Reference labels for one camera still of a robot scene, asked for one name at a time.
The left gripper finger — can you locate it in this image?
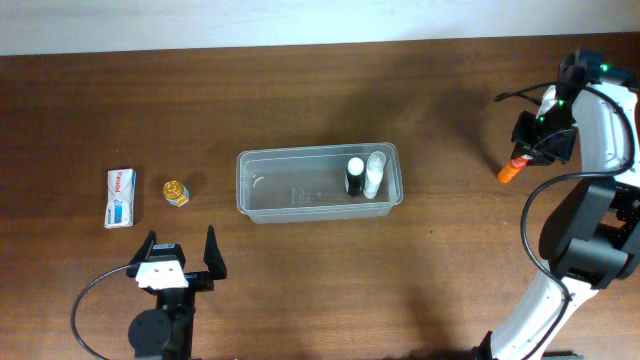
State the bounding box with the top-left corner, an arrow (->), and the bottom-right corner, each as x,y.
203,225 -> 227,280
130,230 -> 157,264

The white medicine box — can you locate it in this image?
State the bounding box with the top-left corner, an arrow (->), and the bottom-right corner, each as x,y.
104,168 -> 136,229

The orange tube white cap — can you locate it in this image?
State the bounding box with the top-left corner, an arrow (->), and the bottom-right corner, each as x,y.
497,155 -> 532,184

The black bottle white cap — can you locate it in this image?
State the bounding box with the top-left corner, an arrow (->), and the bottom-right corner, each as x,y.
345,157 -> 365,197

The white lotion bottle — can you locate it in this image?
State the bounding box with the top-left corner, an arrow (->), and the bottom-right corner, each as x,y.
363,151 -> 386,199

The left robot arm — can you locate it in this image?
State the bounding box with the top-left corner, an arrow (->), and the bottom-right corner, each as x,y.
126,226 -> 227,360

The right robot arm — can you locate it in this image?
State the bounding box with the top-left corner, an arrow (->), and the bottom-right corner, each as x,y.
472,49 -> 639,359

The clear plastic container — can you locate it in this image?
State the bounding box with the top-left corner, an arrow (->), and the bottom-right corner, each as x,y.
236,142 -> 404,224

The small gold-lid jar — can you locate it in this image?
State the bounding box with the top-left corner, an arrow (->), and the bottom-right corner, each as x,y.
162,180 -> 190,207

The left black cable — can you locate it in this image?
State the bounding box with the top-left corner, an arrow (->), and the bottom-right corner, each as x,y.
70,264 -> 139,360

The black cable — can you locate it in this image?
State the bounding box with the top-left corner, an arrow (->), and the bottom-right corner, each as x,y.
493,81 -> 637,360
70,264 -> 139,360

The right black cable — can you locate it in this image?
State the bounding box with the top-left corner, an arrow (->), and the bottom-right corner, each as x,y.
493,81 -> 637,360

